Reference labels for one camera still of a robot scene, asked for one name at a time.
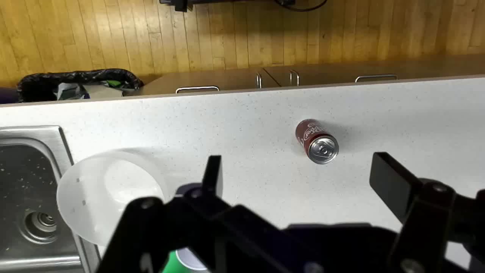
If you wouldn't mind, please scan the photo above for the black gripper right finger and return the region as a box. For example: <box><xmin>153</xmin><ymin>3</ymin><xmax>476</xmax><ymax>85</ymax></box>
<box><xmin>368</xmin><ymin>151</ymin><xmax>485</xmax><ymax>273</ymax></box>

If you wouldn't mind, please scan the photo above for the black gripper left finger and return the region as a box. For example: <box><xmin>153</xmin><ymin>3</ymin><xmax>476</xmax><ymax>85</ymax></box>
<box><xmin>97</xmin><ymin>155</ymin><xmax>315</xmax><ymax>273</ymax></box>

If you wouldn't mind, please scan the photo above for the red soda can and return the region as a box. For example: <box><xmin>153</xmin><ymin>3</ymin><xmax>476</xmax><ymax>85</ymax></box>
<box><xmin>294</xmin><ymin>119</ymin><xmax>341</xmax><ymax>166</ymax></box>

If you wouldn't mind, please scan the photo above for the clear plastic bowl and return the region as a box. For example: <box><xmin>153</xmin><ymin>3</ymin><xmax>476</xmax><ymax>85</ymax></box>
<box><xmin>54</xmin><ymin>149</ymin><xmax>168</xmax><ymax>249</ymax></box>

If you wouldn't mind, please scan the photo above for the green plastic cup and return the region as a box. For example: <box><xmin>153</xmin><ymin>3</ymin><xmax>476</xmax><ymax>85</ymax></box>
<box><xmin>161</xmin><ymin>248</ymin><xmax>209</xmax><ymax>273</ymax></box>

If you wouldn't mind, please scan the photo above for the wooden base cabinet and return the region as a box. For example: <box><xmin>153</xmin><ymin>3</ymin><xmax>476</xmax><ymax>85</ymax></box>
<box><xmin>135</xmin><ymin>52</ymin><xmax>485</xmax><ymax>97</ymax></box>

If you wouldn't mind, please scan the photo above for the black stand foot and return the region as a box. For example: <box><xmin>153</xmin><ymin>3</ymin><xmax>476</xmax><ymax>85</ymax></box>
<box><xmin>157</xmin><ymin>0</ymin><xmax>244</xmax><ymax>13</ymax></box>

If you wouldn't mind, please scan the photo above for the stainless steel double sink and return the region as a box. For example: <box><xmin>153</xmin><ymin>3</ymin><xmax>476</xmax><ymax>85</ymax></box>
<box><xmin>0</xmin><ymin>125</ymin><xmax>100</xmax><ymax>273</ymax></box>

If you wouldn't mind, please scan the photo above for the metal drawer handle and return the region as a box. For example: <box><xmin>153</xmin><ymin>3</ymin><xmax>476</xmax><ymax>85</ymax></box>
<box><xmin>174</xmin><ymin>84</ymin><xmax>221</xmax><ymax>96</ymax></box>
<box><xmin>353</xmin><ymin>73</ymin><xmax>398</xmax><ymax>84</ymax></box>

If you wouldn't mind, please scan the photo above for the black floor cable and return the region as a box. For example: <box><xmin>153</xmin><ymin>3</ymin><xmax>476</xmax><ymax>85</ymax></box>
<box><xmin>271</xmin><ymin>0</ymin><xmax>330</xmax><ymax>13</ymax></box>

